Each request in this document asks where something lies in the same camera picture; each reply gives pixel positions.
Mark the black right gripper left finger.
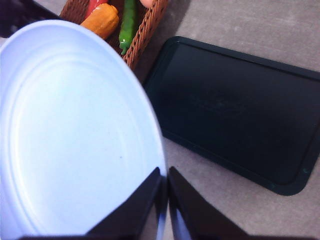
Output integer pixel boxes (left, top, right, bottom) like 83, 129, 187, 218
17, 166, 162, 240

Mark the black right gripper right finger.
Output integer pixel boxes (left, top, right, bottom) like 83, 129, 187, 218
168, 166, 253, 240

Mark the blue round plate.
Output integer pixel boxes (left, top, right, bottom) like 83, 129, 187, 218
0, 19, 169, 240

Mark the brown wicker basket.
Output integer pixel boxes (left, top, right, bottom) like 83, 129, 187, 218
59, 0, 169, 71

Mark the black rectangular tray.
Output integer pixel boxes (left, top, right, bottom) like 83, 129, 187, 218
143, 35, 320, 196

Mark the green chili pepper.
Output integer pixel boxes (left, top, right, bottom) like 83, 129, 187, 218
118, 0, 138, 56

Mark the orange carrot with green leaves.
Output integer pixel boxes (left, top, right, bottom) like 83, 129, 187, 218
84, 0, 110, 16

